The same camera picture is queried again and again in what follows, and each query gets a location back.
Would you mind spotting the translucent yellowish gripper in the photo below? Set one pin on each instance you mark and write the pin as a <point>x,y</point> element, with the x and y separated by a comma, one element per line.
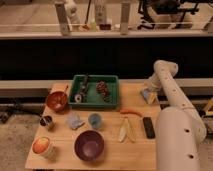
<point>152,97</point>

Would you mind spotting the blue sponge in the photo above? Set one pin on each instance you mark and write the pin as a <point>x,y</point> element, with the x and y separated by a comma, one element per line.
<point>145,93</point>

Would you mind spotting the green plastic tray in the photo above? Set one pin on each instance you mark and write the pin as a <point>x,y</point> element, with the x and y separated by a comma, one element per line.
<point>93,99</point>

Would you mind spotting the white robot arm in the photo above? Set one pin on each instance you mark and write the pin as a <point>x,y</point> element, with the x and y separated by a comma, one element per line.
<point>179,128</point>

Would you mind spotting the black metal tool in tray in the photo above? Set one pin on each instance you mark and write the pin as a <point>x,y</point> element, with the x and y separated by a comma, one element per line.
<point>81,95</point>

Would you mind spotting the orange carrot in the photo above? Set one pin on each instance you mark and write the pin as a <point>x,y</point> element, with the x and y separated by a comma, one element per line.
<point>130,111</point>

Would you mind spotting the black remote control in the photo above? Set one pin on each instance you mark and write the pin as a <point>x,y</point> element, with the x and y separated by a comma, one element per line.
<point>149,129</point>

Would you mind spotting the wooden table board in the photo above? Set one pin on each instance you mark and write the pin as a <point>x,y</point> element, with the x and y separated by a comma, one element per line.
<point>139,155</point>

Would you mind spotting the red grape bunch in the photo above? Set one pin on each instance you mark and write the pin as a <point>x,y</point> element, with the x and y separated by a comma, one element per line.
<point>102,89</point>

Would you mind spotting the small blue cup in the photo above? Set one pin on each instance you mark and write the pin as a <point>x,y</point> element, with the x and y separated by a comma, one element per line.
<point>95,120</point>

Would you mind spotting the purple bowl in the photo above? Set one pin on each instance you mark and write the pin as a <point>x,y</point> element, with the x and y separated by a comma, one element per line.
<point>89,145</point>

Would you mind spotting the crumpled blue cloth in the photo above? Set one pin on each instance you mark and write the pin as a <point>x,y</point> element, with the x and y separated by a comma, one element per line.
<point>74,121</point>

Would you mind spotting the red-brown bowl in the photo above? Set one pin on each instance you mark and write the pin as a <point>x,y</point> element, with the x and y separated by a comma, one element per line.
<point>57,101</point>

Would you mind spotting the small metal cup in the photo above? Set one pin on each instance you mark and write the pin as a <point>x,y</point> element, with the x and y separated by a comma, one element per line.
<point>47,122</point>

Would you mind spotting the apple in white cup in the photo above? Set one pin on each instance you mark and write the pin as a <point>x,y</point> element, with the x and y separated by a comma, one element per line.
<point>42,146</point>

